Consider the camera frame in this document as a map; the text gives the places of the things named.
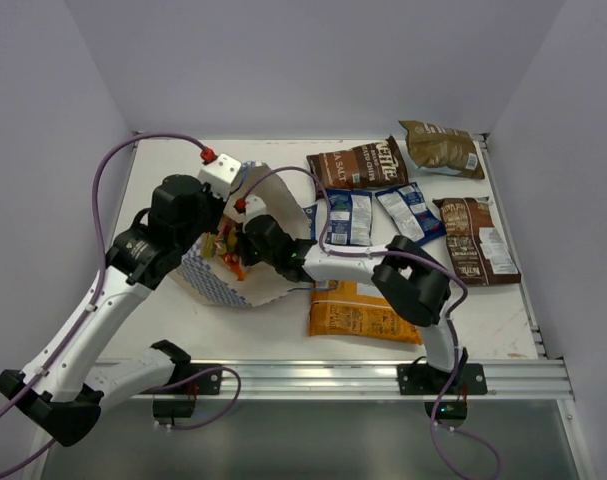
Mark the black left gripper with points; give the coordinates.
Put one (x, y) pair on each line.
(212, 216)

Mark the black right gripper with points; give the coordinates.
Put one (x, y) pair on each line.
(247, 258)

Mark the colourful red candy bag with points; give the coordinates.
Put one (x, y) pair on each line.
(224, 245)

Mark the blue checkered paper bag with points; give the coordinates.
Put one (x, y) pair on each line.
(210, 282)

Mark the dark blue snack bag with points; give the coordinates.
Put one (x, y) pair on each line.
(350, 217)

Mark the orange brown snack bag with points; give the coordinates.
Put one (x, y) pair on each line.
(356, 309)

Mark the brown kettle chips bag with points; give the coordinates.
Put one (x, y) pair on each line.
(366, 167)

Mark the blue white snack bag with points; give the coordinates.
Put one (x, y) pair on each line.
(409, 212)

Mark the light blue snack bag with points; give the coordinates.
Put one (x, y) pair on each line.
(443, 150)

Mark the dark brown chips bag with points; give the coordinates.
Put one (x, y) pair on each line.
(477, 251)

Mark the blue white milk snack pack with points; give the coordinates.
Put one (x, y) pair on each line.
(316, 217)

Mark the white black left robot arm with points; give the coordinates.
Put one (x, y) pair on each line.
(58, 390)

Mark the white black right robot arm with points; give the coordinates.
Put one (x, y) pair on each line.
(419, 289)

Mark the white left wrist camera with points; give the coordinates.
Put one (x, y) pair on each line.
(219, 172)

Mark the aluminium mounting rail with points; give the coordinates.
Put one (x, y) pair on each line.
(378, 380)

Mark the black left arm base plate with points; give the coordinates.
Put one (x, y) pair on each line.
(181, 401)

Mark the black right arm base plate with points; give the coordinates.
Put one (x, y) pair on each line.
(418, 379)

